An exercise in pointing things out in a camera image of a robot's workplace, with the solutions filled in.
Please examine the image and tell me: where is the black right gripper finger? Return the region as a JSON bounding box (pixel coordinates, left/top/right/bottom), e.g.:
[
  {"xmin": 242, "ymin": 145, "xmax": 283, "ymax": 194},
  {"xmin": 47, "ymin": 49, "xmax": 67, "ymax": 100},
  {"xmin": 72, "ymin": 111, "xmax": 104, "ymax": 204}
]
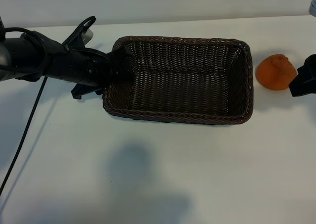
[
  {"xmin": 288, "ymin": 72, "xmax": 316, "ymax": 97},
  {"xmin": 297, "ymin": 54, "xmax": 316, "ymax": 75}
]

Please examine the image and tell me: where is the thin black wire bundle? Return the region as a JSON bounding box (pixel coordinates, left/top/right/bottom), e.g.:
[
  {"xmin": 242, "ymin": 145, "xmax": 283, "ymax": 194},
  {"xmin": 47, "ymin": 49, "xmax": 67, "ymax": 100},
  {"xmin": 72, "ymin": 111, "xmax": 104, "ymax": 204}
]
[{"xmin": 3, "ymin": 27, "xmax": 49, "ymax": 70}]

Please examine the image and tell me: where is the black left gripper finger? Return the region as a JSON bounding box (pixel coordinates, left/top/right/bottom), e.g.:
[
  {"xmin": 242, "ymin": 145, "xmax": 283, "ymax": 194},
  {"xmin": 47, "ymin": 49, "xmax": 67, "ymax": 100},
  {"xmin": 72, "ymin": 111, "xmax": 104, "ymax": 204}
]
[
  {"xmin": 112, "ymin": 60, "xmax": 135, "ymax": 81},
  {"xmin": 118, "ymin": 45, "xmax": 133, "ymax": 61}
]

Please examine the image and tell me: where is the orange fruit with knob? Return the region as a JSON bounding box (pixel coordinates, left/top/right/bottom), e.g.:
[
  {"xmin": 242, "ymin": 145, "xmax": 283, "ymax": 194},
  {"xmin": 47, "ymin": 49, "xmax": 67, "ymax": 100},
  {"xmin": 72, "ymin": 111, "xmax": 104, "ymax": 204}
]
[{"xmin": 255, "ymin": 54, "xmax": 298, "ymax": 90}]

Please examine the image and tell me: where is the dark brown woven basket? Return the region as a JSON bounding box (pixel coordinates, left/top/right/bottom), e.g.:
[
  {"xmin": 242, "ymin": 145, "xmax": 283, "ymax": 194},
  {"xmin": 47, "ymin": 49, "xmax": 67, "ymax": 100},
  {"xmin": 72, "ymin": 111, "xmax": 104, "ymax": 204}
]
[{"xmin": 102, "ymin": 35, "xmax": 254, "ymax": 126}]

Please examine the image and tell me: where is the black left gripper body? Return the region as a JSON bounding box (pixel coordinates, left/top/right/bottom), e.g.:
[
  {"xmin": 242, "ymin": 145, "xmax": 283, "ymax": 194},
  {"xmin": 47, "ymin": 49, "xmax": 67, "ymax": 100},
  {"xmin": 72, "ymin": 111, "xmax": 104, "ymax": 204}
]
[{"xmin": 71, "ymin": 49, "xmax": 120, "ymax": 100}]

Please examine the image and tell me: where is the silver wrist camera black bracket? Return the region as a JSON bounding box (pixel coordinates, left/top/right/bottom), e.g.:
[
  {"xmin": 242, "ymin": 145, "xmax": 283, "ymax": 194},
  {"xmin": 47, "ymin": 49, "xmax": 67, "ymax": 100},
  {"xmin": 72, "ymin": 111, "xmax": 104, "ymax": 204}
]
[{"xmin": 63, "ymin": 23, "xmax": 95, "ymax": 49}]

